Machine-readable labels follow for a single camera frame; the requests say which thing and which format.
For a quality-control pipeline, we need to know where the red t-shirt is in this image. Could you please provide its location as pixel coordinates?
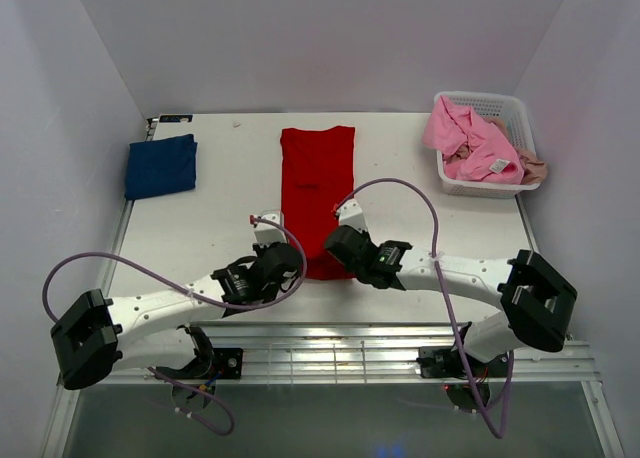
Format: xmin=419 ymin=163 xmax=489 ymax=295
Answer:
xmin=280 ymin=126 xmax=356 ymax=281

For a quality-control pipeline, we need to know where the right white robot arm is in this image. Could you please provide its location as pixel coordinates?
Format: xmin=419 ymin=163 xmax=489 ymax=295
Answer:
xmin=324 ymin=225 xmax=577 ymax=364

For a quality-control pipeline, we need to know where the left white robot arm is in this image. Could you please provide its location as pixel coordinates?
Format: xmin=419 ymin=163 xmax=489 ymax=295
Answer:
xmin=50 ymin=243 xmax=305 ymax=390

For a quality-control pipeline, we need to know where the folded blue t-shirt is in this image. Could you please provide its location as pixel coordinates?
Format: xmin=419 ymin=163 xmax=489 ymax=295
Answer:
xmin=124 ymin=134 xmax=198 ymax=201

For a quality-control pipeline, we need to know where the pink t-shirt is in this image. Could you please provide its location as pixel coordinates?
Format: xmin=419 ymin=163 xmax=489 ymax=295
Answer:
xmin=422 ymin=96 xmax=524 ymax=185

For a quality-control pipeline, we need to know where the small blue label sticker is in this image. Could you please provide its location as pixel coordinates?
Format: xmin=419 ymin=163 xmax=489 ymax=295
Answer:
xmin=158 ymin=114 xmax=193 ymax=123

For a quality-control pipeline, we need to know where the beige garment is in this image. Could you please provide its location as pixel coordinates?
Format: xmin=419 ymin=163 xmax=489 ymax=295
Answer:
xmin=484 ymin=116 xmax=548 ymax=186

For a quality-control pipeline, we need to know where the white plastic laundry basket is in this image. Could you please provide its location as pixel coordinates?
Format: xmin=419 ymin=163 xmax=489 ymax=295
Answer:
xmin=433 ymin=91 xmax=540 ymax=199

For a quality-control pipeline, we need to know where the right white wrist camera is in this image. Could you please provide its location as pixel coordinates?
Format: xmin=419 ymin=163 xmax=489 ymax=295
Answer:
xmin=334 ymin=199 xmax=368 ymax=232

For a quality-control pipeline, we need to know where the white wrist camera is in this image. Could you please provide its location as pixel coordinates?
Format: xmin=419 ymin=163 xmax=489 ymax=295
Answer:
xmin=334 ymin=199 xmax=368 ymax=232
xmin=250 ymin=210 xmax=288 ymax=247

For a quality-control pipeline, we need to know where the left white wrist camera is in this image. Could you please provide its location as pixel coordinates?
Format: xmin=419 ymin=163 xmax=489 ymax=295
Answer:
xmin=250 ymin=210 xmax=288 ymax=247

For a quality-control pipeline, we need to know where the aluminium table frame rail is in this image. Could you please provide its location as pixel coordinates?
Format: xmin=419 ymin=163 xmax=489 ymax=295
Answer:
xmin=57 ymin=322 xmax=601 ymax=387

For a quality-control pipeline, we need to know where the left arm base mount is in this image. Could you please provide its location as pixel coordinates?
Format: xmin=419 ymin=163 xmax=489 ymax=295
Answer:
xmin=164 ymin=327 xmax=244 ymax=394

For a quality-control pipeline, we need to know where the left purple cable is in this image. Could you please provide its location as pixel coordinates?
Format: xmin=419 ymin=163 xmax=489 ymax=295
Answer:
xmin=41 ymin=214 xmax=307 ymax=436

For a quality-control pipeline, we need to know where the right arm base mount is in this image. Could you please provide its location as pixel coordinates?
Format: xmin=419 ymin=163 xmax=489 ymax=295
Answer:
xmin=416 ymin=347 xmax=508 ymax=411

